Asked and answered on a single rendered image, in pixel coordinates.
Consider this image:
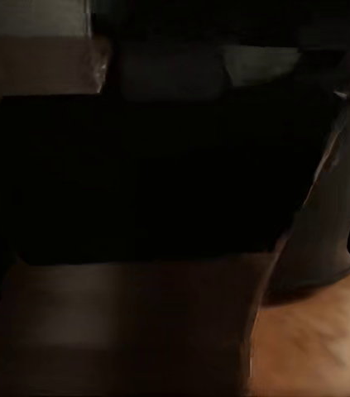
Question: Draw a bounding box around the bottle of coffee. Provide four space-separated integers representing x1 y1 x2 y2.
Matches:
0 0 350 397

